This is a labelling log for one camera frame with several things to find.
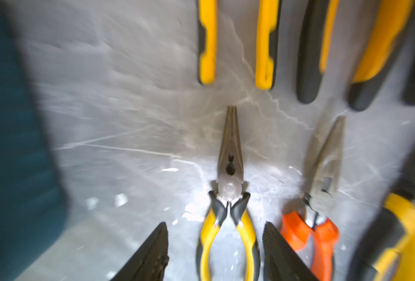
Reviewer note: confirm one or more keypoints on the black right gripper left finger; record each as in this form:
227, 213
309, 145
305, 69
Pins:
150, 260

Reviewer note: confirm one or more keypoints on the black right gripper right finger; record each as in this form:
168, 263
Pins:
281, 262

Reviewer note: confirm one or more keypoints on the orange black box pliers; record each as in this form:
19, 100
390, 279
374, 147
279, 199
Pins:
319, 199

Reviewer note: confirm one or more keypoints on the small yellow long-nose pliers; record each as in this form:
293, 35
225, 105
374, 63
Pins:
229, 198

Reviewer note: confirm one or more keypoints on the yellow box pliers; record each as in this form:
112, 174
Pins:
390, 238

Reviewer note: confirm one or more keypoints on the teal plastic storage box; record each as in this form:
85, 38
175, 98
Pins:
33, 207

